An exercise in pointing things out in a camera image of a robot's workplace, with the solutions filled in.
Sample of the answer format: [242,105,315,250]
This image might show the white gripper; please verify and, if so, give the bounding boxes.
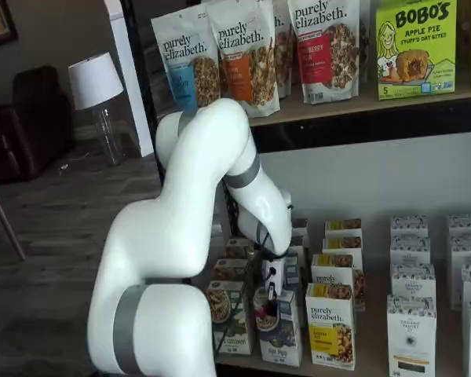
[261,257,287,316]

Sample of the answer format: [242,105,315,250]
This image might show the blue Flax Plus oatmeal box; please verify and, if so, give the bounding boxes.
[254,286,302,367]
[284,254,306,327]
[292,218,309,239]
[290,236,309,259]

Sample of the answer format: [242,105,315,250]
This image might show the green apple cinnamon oatmeal box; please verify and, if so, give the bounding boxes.
[224,237,257,261]
[206,280,254,354]
[212,258,257,283]

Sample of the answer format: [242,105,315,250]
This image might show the yellow purely elizabeth oatmeal box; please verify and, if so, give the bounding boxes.
[322,236,364,272]
[305,282,357,371]
[310,253,367,312]
[324,218,363,240]

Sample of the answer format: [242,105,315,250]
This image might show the green Bobo's apple pie box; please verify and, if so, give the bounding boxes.
[375,0,458,101]

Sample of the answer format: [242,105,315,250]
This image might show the black metal wood shelving unit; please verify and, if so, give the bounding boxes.
[119,0,471,377]

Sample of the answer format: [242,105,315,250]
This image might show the orange label granola bag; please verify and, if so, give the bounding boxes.
[206,0,280,119]

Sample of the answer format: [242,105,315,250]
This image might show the blue label granola bag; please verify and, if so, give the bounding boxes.
[151,5,221,113]

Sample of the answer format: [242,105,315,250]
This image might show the purely elizabeth granola bag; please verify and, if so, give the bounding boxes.
[272,0,298,99]

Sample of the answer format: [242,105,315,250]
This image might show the red label granola bag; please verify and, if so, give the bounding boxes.
[287,0,361,105]

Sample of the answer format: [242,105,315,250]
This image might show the white door panel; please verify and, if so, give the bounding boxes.
[104,0,155,158]

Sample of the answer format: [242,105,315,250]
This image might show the white shade glass lamp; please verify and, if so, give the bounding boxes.
[68,52,125,167]

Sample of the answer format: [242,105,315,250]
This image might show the grey chair wooden legs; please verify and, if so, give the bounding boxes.
[0,172,27,262]

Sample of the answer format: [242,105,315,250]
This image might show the dark brown armchair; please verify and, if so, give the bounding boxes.
[0,64,79,185]

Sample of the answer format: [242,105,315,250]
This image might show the dark framed picture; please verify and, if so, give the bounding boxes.
[0,0,20,51]

